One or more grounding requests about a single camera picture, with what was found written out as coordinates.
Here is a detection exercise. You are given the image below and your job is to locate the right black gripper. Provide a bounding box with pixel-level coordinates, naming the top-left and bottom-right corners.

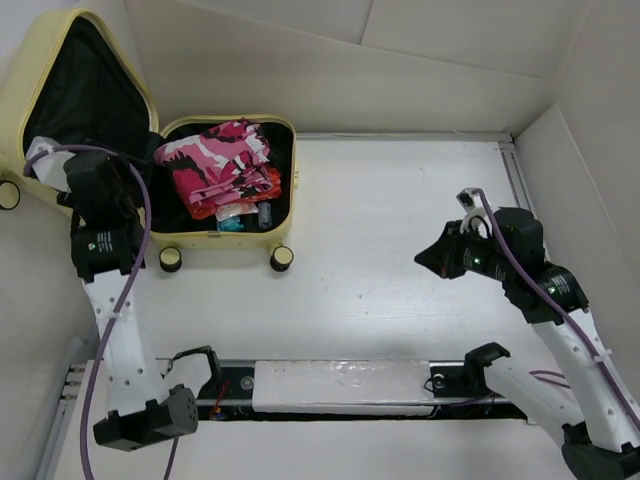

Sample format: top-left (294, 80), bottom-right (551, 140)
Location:
top-left (413, 219), bottom-right (514, 282)

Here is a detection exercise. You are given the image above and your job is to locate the orange white garment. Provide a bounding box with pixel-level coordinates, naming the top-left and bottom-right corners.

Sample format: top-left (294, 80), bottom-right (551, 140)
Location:
top-left (186, 166), bottom-right (282, 220)

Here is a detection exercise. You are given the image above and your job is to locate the yellow hard-shell suitcase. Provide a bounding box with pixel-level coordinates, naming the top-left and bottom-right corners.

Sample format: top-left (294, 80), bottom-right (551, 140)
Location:
top-left (1, 9), bottom-right (295, 272)

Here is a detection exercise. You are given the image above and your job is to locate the clear bag of cotton pads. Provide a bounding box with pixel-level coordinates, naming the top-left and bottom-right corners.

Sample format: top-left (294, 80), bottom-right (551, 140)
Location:
top-left (215, 202), bottom-right (259, 222)

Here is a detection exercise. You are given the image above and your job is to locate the pink camouflage garment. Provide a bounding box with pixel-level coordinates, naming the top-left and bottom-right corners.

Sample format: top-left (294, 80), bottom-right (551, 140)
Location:
top-left (153, 118), bottom-right (270, 206)

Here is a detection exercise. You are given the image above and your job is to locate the small clear bottle black cap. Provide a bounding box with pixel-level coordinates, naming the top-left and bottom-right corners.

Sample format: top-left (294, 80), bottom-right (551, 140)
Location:
top-left (257, 201), bottom-right (272, 231)

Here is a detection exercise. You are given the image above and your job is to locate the blue pink cosmetic tube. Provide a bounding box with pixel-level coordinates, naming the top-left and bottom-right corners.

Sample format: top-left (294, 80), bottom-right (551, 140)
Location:
top-left (217, 215), bottom-right (245, 232)

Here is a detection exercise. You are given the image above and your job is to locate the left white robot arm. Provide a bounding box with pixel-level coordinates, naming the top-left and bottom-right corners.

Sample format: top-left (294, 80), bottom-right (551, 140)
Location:
top-left (63, 146), bottom-right (223, 452)

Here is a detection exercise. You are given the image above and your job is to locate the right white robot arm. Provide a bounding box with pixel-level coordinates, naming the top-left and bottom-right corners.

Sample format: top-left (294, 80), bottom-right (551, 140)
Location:
top-left (414, 208), bottom-right (639, 479)

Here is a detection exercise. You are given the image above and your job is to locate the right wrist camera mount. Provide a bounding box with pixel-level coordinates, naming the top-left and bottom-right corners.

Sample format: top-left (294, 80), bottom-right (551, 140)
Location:
top-left (456, 188), bottom-right (494, 238)

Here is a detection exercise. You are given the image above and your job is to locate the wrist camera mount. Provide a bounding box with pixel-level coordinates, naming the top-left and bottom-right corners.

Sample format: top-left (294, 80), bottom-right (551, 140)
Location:
top-left (456, 188), bottom-right (494, 238)
top-left (26, 136), bottom-right (74, 192)

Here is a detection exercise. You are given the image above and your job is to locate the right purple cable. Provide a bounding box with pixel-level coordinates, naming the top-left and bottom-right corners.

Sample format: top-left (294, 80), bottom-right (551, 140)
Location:
top-left (477, 187), bottom-right (640, 436)

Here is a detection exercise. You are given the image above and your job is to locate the purple cable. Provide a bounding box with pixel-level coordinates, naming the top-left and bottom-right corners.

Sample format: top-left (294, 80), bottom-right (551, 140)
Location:
top-left (477, 187), bottom-right (640, 436)
top-left (22, 143), bottom-right (181, 480)

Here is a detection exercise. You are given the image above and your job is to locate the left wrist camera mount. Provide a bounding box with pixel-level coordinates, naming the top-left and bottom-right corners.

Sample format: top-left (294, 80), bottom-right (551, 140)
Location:
top-left (26, 136), bottom-right (74, 192)

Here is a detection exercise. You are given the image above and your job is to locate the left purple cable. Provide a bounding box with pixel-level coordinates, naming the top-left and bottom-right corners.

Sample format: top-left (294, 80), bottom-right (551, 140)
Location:
top-left (22, 143), bottom-right (181, 480)

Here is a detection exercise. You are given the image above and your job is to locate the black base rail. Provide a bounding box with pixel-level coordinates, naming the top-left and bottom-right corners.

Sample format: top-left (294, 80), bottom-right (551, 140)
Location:
top-left (197, 360), bottom-right (526, 422)

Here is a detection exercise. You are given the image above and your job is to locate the white foam block on rail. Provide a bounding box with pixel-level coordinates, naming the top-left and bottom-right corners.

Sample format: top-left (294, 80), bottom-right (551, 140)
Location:
top-left (251, 360), bottom-right (435, 416)

